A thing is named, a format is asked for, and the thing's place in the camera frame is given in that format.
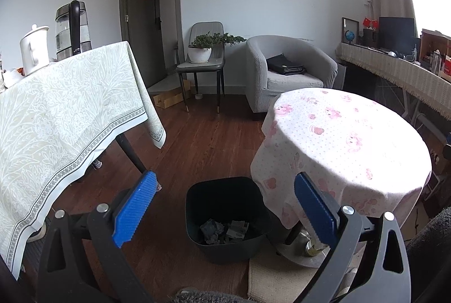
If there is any black monitor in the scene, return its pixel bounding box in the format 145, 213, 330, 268
379, 17, 415, 52

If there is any open brown cardboard box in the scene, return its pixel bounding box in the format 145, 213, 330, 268
420, 28, 451, 73

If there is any dark wooden table leg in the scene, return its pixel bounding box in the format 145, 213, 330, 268
116, 133, 149, 174

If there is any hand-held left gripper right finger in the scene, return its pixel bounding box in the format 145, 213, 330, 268
294, 172, 412, 303

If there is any glass electric kettle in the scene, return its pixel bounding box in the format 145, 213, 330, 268
54, 0, 93, 61

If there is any white jug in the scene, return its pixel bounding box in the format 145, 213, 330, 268
20, 25, 50, 76

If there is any flat cardboard box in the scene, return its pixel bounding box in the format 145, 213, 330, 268
152, 79, 193, 109

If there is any dark picture frame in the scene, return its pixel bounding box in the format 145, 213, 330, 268
342, 17, 360, 45

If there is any grey fleece clothing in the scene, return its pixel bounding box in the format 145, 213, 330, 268
405, 206, 451, 303

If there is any grey armchair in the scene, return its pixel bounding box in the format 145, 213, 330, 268
246, 35, 338, 113

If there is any grey dining chair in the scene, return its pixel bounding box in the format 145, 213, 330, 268
176, 22, 225, 113

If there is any round table pink cloth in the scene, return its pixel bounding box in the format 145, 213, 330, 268
250, 88, 433, 229

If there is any dark shoe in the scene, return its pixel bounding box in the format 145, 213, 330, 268
26, 224, 46, 242

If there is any side desk with fringe cloth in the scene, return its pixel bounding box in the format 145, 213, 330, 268
335, 42, 451, 120

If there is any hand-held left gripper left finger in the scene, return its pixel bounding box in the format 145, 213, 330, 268
37, 171, 166, 303

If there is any black bag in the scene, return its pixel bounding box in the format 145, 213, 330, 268
266, 54, 306, 75

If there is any potted plant in white pot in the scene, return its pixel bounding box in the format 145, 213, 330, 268
187, 32, 247, 63

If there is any grey door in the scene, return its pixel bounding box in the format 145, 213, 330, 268
126, 0, 161, 89

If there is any metal table base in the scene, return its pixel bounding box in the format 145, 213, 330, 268
277, 233, 335, 268

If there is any black trash bin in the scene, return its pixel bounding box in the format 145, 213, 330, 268
185, 177, 272, 264

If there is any beige floor mat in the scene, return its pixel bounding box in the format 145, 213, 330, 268
247, 247, 356, 303

